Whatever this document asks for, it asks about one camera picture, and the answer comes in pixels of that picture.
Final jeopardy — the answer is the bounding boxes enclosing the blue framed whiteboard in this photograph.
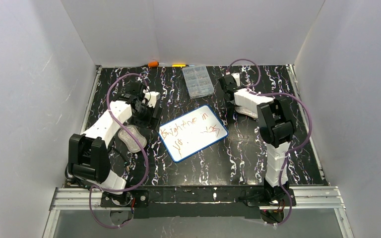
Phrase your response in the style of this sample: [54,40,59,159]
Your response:
[158,105,229,163]

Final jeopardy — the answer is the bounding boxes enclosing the silver mesh eraser pad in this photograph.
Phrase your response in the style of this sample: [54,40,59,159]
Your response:
[235,106,258,119]
[118,125,147,153]

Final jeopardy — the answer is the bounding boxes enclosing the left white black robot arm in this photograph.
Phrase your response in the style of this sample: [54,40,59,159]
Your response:
[67,83,163,195]

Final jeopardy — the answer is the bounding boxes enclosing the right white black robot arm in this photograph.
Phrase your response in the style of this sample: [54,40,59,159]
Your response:
[218,74,296,201]

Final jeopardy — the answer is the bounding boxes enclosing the clear plastic screw box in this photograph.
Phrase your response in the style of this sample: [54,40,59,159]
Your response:
[182,66,214,99]

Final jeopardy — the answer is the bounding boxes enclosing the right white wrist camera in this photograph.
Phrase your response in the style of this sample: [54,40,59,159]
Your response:
[231,73,241,87]

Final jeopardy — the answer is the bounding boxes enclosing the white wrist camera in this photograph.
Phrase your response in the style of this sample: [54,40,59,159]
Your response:
[144,91,160,108]
[231,73,241,87]

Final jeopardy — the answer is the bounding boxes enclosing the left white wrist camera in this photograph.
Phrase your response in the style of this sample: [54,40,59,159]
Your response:
[144,91,160,108]

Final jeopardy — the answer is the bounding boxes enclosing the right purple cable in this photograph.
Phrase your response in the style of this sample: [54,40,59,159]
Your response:
[226,59,314,227]

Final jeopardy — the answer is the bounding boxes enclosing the orange handled tool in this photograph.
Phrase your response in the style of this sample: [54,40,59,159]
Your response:
[147,61,159,68]

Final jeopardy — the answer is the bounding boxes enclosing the yellow handled tool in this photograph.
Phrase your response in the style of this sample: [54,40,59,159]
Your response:
[171,64,188,67]

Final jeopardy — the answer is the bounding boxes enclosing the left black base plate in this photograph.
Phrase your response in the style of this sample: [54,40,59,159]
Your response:
[100,190,149,208]

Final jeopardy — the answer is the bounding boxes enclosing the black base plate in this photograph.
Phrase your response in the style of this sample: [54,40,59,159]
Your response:
[239,187,297,207]
[100,190,149,208]

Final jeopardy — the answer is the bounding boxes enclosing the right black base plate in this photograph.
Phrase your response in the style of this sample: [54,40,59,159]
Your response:
[239,187,297,207]

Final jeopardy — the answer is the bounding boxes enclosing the aluminium rail frame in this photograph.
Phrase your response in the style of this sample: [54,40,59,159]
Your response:
[44,185,353,238]

